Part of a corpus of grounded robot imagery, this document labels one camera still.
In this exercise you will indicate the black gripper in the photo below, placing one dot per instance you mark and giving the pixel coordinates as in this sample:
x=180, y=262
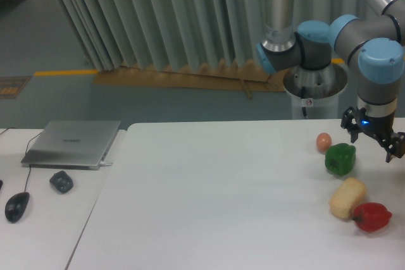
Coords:
x=358, y=121

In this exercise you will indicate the yellow bell pepper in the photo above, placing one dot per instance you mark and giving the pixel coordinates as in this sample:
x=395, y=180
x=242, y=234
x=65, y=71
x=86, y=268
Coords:
x=348, y=196

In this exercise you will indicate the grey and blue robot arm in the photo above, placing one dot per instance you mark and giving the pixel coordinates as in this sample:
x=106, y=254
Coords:
x=373, y=49

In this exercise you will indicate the green bell pepper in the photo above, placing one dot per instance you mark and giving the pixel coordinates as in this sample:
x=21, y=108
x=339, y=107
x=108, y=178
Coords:
x=340, y=159

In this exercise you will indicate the red bell pepper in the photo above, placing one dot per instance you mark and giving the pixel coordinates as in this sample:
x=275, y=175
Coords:
x=371, y=216

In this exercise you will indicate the brown egg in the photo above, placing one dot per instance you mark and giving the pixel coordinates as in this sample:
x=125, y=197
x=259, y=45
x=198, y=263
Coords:
x=323, y=142

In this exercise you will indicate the brown cardboard sheet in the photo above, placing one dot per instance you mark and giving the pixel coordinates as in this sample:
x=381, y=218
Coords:
x=249, y=78

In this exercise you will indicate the grey folding curtain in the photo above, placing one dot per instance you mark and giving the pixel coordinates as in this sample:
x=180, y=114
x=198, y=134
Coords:
x=166, y=33

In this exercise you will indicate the white usb plug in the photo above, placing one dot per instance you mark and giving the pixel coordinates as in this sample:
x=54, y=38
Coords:
x=105, y=164

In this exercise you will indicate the silver laptop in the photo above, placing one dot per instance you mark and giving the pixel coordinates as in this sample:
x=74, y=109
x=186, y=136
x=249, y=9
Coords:
x=72, y=144

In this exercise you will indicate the small black gadget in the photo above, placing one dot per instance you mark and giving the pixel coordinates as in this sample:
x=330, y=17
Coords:
x=61, y=182

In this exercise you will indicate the floor warning sign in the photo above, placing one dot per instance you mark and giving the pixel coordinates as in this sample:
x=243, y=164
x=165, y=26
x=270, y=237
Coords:
x=12, y=86

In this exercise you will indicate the black computer mouse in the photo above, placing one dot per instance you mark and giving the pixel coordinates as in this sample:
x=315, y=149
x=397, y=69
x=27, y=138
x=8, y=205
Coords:
x=16, y=206

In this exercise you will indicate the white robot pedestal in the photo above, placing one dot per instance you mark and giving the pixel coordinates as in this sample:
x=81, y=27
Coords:
x=315, y=94

